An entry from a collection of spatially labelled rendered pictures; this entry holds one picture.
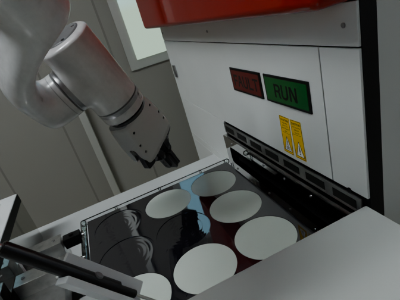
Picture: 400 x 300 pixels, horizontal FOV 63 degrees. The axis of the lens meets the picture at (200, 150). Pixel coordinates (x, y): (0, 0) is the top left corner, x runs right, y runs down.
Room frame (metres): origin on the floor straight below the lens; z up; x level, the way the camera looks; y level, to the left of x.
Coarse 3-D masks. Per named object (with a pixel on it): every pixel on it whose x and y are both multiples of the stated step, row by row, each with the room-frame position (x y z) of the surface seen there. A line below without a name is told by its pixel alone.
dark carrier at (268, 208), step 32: (160, 192) 0.65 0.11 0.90; (192, 192) 0.61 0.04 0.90; (224, 192) 0.57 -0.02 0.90; (256, 192) 0.54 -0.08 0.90; (96, 224) 0.59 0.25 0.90; (128, 224) 0.56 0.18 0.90; (160, 224) 0.52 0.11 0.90; (192, 224) 0.50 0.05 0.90; (224, 224) 0.47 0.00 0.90; (96, 256) 0.49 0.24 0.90; (128, 256) 0.46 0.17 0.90; (160, 256) 0.44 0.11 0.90
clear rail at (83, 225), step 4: (80, 224) 0.61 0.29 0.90; (84, 224) 0.60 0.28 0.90; (80, 228) 0.59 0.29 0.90; (84, 228) 0.59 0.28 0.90; (80, 232) 0.58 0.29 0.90; (84, 232) 0.57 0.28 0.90; (84, 236) 0.56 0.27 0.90; (84, 240) 0.54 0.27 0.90; (88, 240) 0.55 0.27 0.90; (84, 244) 0.53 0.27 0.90; (88, 244) 0.53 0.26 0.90; (84, 248) 0.52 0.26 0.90; (88, 248) 0.52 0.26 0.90; (84, 252) 0.50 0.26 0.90; (88, 252) 0.51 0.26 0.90; (84, 256) 0.49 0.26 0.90; (88, 256) 0.49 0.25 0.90
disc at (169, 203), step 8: (168, 192) 0.64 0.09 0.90; (176, 192) 0.63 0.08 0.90; (184, 192) 0.62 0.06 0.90; (152, 200) 0.62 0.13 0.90; (160, 200) 0.61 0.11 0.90; (168, 200) 0.60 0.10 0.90; (176, 200) 0.59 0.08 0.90; (184, 200) 0.59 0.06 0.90; (152, 208) 0.59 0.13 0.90; (160, 208) 0.58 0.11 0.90; (168, 208) 0.57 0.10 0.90; (176, 208) 0.56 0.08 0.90; (152, 216) 0.56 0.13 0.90; (160, 216) 0.55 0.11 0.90; (168, 216) 0.54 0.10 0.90
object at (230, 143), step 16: (240, 144) 0.68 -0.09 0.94; (256, 160) 0.61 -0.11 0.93; (272, 160) 0.57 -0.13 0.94; (256, 176) 0.64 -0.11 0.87; (288, 176) 0.49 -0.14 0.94; (272, 192) 0.57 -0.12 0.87; (304, 192) 0.45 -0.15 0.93; (320, 192) 0.42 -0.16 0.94; (288, 208) 0.51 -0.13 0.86; (304, 208) 0.48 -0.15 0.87; (320, 208) 0.42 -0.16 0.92; (336, 208) 0.38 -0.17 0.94; (320, 224) 0.43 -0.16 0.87
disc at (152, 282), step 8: (144, 280) 0.39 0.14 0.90; (152, 280) 0.39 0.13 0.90; (160, 280) 0.38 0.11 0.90; (144, 288) 0.38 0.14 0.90; (152, 288) 0.37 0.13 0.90; (160, 288) 0.37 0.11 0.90; (168, 288) 0.36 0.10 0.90; (152, 296) 0.36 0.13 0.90; (160, 296) 0.35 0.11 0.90; (168, 296) 0.35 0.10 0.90
